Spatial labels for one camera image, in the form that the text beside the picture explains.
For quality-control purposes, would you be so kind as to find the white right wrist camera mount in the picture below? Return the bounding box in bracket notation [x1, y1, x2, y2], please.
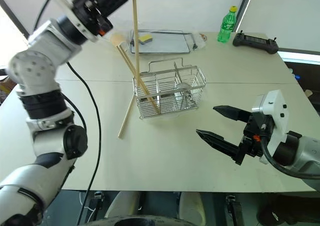
[251, 89, 291, 164]

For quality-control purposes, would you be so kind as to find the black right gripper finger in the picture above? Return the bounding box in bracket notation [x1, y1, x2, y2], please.
[212, 105, 252, 123]
[195, 129, 245, 162]

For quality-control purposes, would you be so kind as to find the flat metal tray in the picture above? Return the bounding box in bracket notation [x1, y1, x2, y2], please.
[129, 29, 192, 55]

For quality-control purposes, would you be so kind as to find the small black tool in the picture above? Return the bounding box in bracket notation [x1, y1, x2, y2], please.
[190, 32, 199, 51]

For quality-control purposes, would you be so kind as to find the silver wire basket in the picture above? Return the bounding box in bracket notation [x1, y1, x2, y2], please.
[132, 57, 207, 121]

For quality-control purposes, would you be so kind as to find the green plastic bottle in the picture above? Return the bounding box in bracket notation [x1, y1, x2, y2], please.
[216, 6, 238, 44]

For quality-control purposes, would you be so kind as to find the yellow sponge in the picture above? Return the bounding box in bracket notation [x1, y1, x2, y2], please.
[138, 35, 154, 46]

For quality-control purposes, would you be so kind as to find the black handheld controller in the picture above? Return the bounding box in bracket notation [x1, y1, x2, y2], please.
[232, 30, 280, 55]

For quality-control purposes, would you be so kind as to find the white rounded robot shell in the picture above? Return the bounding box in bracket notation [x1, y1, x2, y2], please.
[104, 191, 141, 218]
[179, 191, 207, 225]

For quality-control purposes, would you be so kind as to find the dark window frame post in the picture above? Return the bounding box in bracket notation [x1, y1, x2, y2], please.
[0, 0, 30, 39]
[234, 0, 258, 33]

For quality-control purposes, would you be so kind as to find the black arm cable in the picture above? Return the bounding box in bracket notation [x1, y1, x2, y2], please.
[33, 0, 102, 225]
[259, 133, 320, 180]

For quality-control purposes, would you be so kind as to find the metal spoon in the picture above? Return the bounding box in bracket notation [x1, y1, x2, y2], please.
[176, 82, 195, 109]

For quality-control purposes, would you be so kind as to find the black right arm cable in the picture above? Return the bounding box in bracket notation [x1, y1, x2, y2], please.
[259, 133, 320, 180]

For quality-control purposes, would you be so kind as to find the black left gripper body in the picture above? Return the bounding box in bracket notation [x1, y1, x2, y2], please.
[72, 0, 114, 37]

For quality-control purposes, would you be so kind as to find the yellow cardboard box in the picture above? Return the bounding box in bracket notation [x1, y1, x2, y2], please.
[0, 76, 16, 99]

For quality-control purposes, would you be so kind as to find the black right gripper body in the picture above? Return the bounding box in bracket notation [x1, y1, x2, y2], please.
[234, 112, 276, 165]

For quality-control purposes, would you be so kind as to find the clear plastic bag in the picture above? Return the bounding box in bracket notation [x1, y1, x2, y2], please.
[192, 32, 209, 50]

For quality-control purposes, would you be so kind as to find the wooden chopstick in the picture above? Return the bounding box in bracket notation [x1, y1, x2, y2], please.
[117, 95, 136, 139]
[131, 0, 141, 83]
[119, 43, 162, 113]
[115, 45, 159, 116]

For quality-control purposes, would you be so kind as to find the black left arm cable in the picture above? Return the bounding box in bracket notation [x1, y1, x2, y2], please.
[33, 0, 102, 225]

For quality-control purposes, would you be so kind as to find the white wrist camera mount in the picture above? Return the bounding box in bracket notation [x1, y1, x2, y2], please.
[47, 0, 101, 43]
[251, 89, 291, 164]

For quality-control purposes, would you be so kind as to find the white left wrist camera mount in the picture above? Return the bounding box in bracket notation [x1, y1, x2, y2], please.
[47, 0, 101, 43]

